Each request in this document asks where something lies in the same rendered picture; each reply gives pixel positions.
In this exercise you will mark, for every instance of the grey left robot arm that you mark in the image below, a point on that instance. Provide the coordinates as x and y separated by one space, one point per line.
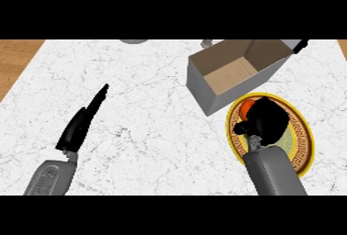
53 176

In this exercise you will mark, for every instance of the small grey object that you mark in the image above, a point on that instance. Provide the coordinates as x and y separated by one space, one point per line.
206 44

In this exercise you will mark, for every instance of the grey round object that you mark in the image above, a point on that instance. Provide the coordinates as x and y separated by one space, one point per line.
134 41

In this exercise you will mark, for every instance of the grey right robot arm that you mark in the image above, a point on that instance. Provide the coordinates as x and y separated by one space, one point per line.
274 171

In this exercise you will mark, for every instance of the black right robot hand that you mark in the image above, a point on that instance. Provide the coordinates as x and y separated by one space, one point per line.
268 120

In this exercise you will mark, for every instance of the yellow rimmed patterned plate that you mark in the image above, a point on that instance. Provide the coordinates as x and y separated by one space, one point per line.
301 137

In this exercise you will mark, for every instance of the grey and black object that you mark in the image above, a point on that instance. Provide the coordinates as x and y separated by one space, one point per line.
299 46

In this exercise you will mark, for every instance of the open cardboard box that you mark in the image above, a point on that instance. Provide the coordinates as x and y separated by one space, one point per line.
236 73

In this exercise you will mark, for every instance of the orange pear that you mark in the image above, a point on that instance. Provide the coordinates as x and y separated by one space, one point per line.
246 109

